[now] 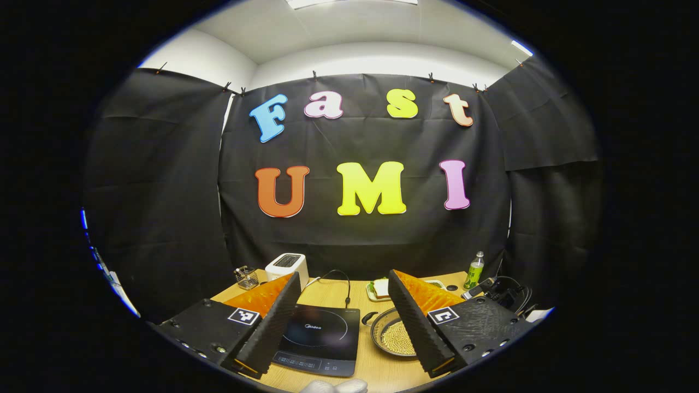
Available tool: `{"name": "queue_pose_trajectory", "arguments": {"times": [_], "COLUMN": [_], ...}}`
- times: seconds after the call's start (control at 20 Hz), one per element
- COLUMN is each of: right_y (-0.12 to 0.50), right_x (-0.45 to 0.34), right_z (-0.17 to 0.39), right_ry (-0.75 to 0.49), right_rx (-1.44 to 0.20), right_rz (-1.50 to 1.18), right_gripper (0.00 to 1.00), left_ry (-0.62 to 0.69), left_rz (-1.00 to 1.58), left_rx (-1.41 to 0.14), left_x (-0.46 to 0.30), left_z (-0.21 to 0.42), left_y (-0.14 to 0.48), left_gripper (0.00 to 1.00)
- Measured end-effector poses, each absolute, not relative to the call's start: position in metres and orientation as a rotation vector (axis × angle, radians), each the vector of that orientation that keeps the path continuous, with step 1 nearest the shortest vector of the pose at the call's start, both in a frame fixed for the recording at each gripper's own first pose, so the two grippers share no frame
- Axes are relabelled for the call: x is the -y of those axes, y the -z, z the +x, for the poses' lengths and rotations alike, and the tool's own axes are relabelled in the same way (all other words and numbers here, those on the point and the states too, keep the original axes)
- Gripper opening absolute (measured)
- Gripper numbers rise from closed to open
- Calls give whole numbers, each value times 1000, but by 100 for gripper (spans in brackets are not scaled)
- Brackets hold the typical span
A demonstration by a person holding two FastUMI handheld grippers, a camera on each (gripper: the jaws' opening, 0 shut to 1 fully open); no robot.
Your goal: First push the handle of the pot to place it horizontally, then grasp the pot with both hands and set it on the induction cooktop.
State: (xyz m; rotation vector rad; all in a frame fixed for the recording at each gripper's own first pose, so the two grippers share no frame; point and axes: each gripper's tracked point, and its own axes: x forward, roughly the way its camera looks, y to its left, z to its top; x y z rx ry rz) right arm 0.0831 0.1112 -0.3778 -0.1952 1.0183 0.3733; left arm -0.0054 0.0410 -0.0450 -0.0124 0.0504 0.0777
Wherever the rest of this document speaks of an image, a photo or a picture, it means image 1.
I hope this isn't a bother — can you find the pale green rectangular plate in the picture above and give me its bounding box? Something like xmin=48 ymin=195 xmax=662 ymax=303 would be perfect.
xmin=366 ymin=279 xmax=392 ymax=302

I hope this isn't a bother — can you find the silver and black handheld device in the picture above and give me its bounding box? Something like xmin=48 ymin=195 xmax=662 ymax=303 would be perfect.
xmin=461 ymin=277 xmax=496 ymax=300

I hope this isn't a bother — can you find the black induction cooktop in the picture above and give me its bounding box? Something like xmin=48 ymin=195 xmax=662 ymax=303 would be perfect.
xmin=271 ymin=304 xmax=361 ymax=378

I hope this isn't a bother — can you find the bundle of black cables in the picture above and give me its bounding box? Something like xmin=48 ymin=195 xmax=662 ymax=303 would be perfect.
xmin=483 ymin=276 xmax=533 ymax=317

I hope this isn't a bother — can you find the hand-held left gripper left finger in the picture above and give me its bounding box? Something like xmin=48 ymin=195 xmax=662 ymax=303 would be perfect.
xmin=146 ymin=271 xmax=302 ymax=380

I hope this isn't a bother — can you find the pile of soybeans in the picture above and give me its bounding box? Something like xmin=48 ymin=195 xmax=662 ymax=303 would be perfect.
xmin=381 ymin=320 xmax=417 ymax=355

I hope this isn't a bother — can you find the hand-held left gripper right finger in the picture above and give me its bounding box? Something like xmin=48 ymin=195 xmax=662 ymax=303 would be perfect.
xmin=387 ymin=269 xmax=541 ymax=379

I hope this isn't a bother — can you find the green drink bottle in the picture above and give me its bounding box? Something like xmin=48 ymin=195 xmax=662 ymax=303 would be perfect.
xmin=463 ymin=251 xmax=485 ymax=291

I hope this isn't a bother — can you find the stainless steel pot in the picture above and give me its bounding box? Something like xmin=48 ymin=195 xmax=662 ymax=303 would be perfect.
xmin=362 ymin=307 xmax=418 ymax=358

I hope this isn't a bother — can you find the black backdrop cloth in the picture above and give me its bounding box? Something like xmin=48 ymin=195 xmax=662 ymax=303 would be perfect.
xmin=82 ymin=55 xmax=607 ymax=323

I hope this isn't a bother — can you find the white toaster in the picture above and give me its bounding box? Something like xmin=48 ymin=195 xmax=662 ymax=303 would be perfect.
xmin=265 ymin=253 xmax=310 ymax=291

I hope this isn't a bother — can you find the black power cable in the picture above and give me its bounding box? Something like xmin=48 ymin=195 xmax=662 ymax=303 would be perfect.
xmin=318 ymin=269 xmax=352 ymax=309

